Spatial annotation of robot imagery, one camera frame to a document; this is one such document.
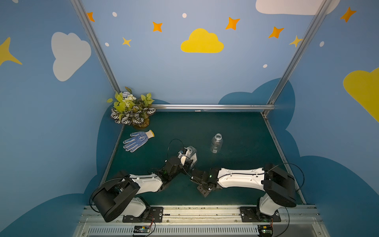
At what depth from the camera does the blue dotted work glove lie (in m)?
1.01

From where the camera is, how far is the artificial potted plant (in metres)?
0.90

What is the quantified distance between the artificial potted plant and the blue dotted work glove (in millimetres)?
147
